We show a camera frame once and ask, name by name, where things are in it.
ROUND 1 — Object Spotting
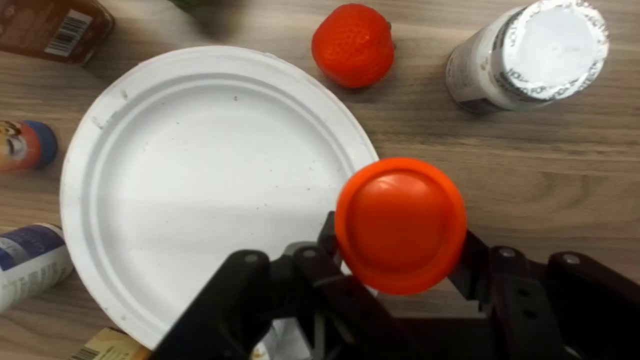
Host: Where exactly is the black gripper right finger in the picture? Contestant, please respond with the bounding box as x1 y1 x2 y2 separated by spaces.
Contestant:
449 227 640 360

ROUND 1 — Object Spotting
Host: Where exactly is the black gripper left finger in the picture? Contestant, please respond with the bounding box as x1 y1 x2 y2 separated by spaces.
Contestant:
152 209 416 360

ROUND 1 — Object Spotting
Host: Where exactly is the orange lid yellow dough tub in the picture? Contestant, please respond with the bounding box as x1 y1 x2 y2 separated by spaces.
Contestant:
335 155 468 298

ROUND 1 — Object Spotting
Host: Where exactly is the white bottle blue label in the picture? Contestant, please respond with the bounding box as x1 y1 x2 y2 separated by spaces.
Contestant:
0 221 74 316

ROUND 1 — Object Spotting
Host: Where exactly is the spice jar orange lid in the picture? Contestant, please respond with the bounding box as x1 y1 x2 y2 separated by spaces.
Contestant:
0 0 117 65

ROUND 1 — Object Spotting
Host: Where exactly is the white paper plate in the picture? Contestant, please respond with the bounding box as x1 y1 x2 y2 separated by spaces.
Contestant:
59 44 380 349

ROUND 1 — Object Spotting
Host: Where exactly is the yellow cardboard box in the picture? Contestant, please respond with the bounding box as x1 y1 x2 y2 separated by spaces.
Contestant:
68 325 157 360

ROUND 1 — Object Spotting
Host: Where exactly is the red toy strawberry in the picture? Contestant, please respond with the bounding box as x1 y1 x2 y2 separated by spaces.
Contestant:
311 2 396 91

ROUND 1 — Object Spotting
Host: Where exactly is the blue-capped small bottle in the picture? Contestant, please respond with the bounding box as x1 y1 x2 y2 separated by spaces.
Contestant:
0 117 60 174

